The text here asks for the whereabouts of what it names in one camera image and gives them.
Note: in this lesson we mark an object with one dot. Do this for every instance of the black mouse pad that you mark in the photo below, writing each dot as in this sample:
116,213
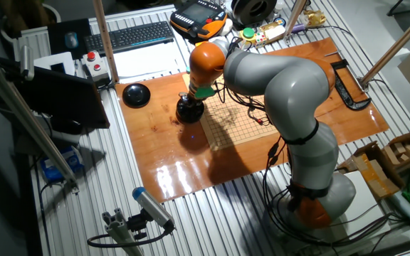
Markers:
55,35

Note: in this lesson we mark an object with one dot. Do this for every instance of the crumpled gold wrapper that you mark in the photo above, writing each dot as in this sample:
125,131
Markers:
314,17

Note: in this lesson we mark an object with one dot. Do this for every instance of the white rounded object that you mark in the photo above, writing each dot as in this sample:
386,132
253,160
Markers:
228,26

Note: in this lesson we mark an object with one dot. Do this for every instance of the small metal hex key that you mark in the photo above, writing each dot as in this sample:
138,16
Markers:
331,53

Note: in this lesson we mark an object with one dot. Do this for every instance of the white device with black screen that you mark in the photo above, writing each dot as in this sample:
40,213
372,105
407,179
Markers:
45,60

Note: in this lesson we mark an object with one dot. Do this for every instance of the black C-clamp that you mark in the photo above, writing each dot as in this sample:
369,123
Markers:
339,64

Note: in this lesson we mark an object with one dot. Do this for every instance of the silver camera on strut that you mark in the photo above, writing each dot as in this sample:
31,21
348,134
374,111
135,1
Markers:
27,64

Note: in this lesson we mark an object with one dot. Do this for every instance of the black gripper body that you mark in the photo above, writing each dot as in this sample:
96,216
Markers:
193,103

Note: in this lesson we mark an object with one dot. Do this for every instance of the short aluminium profile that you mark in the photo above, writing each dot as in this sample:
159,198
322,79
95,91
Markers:
119,231

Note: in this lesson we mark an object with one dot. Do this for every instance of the aluminium frame post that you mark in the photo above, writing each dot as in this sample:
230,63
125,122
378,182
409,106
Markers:
295,17

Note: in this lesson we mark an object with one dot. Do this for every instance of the colourful puzzle cube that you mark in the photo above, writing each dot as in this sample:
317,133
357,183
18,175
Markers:
261,40

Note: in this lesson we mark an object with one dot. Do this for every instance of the taped cardboard box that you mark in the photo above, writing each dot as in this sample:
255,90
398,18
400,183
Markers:
372,170

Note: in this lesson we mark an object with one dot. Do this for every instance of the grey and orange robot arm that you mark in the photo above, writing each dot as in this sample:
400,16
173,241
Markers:
290,89

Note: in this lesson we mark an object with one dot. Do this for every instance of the green camera mount plate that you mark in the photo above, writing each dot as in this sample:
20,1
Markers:
205,93

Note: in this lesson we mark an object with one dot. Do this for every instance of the black round stone bowl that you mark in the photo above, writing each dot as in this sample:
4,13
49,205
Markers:
190,119

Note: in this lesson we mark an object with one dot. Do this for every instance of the black round bowl lid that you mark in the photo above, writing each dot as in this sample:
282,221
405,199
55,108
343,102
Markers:
136,95

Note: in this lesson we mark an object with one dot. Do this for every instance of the white paper roll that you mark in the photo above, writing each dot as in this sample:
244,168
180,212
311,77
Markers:
406,209

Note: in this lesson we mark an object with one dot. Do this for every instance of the black monitor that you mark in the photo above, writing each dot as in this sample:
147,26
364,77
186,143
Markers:
66,99

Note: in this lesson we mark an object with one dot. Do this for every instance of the white box with red buttons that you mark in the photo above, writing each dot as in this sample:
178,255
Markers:
96,73

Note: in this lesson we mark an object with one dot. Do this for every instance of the black computer keyboard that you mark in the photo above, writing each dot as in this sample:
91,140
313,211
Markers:
130,37

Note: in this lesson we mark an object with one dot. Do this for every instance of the blue plastic packet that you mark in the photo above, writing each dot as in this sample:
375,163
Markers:
57,170

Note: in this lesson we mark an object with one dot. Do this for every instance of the gold and white box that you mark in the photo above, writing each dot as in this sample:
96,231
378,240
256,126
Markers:
274,32

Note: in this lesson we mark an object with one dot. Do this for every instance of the silver camera with blue end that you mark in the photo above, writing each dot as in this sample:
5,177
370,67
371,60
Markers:
151,206

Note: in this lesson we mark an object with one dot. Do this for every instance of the long aluminium strut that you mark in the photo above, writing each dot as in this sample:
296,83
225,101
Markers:
30,122

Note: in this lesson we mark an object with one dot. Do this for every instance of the orange and black teach pendant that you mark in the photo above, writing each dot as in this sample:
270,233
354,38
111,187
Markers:
198,14

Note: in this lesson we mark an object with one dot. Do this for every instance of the wooden frame post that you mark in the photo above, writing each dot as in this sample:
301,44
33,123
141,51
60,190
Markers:
105,39
397,44

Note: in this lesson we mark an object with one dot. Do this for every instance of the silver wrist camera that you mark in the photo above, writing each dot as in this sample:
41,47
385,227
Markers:
183,97

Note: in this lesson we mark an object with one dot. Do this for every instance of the yellow box with green button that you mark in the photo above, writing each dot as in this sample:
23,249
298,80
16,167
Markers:
248,33

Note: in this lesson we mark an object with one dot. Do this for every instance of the black filament spool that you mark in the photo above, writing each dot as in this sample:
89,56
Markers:
240,14

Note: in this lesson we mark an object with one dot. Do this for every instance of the cardboard box with wood blocks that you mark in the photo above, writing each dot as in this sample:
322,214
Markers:
400,147

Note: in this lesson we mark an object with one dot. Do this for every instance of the beige grid Go board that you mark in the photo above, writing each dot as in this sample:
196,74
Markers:
233,135

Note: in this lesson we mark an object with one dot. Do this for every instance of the grey computer mouse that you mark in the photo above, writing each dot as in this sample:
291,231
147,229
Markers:
71,40

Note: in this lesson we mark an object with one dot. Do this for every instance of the white paper sheets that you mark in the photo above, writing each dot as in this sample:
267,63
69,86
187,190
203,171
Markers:
144,60

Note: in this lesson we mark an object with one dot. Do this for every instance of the glossy wooden base board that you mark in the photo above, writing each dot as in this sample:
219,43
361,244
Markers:
155,153

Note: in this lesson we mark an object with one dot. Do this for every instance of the white rimmed plant pot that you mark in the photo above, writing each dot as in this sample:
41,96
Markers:
20,14

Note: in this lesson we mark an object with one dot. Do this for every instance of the white flat sheet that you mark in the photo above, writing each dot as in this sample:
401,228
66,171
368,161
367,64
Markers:
368,209

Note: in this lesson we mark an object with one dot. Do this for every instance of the small adapter with red light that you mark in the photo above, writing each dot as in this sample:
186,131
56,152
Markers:
260,121

